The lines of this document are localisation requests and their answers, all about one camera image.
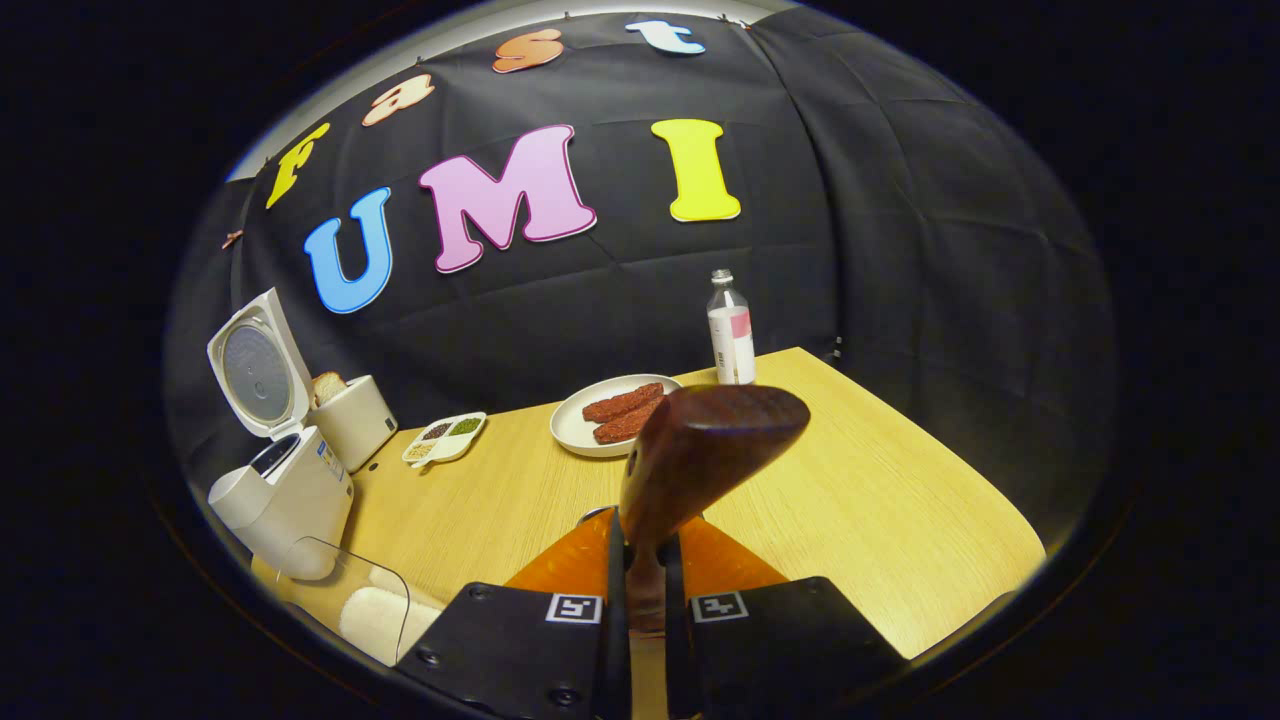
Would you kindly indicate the white toaster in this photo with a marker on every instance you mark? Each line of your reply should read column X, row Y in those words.
column 360, row 425

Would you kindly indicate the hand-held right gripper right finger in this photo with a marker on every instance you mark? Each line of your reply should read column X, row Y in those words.
column 780, row 650

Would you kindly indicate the white divided condiment tray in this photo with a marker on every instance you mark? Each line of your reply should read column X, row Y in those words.
column 445, row 438

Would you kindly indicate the black backdrop cloth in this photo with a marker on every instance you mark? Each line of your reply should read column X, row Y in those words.
column 900, row 250

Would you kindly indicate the white round plate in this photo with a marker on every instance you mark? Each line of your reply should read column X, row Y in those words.
column 570, row 425

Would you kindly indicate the toasted bread slice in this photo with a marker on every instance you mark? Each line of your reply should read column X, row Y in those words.
column 328, row 388

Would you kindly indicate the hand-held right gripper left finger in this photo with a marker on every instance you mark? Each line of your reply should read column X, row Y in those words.
column 520, row 650

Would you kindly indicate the white rice cooker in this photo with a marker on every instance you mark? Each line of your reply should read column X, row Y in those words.
column 300, row 500

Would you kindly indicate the clear glass dish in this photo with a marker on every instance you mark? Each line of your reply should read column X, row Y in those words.
column 330, row 570

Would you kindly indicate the red-brown sausage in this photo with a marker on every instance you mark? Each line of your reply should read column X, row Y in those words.
column 620, row 428
column 620, row 402

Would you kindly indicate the brown wooden spoon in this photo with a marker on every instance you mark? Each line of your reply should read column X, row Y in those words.
column 700, row 450

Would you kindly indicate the clear bottle with pink label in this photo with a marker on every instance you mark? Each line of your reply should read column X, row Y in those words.
column 732, row 340

